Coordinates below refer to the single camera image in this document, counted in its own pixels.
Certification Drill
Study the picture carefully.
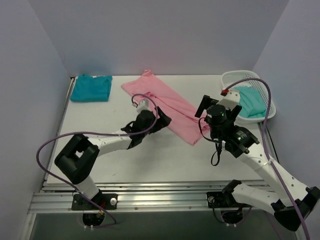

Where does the pink t-shirt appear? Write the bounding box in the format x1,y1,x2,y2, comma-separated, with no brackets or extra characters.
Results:
121,70,209,146

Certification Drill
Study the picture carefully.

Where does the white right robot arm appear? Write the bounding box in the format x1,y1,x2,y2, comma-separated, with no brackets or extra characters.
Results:
195,95,320,232

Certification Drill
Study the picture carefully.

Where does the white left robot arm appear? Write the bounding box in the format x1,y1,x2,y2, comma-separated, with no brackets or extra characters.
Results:
54,107,172,210

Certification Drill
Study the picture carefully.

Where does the mint green t-shirt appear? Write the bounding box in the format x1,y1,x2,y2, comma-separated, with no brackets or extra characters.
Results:
235,86,267,119

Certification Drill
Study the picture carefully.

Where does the teal folded t-shirt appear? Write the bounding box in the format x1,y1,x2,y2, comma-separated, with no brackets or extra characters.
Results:
70,74,113,103

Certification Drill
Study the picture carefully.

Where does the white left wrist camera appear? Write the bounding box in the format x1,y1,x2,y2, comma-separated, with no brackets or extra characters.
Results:
132,99,149,113

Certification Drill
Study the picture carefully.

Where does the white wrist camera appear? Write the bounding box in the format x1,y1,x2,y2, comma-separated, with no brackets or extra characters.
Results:
132,99,149,113
217,89,241,110

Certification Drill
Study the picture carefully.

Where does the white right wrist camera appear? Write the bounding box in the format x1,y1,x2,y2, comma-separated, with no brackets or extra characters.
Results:
217,89,241,110

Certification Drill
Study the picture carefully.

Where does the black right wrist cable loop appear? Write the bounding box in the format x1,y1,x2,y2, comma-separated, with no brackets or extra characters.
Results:
198,117,226,166

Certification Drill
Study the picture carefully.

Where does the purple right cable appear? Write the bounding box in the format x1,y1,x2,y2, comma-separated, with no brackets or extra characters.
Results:
221,77,311,240

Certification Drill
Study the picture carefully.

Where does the purple cable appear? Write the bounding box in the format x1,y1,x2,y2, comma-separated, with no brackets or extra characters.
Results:
36,93,160,227
221,77,311,240

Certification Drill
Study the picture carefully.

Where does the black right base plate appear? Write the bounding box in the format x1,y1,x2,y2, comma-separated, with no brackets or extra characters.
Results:
206,191,250,209

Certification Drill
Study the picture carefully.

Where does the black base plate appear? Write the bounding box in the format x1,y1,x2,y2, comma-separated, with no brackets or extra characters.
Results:
71,193,118,211
206,191,250,209

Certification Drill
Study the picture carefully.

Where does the aluminium rail frame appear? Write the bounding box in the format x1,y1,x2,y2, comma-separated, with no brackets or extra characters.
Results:
26,181,300,215

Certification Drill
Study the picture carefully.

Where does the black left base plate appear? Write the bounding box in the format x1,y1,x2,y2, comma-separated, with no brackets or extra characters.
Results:
71,193,118,211

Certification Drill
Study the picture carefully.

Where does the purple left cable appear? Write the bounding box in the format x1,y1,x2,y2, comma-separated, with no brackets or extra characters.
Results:
36,93,160,227

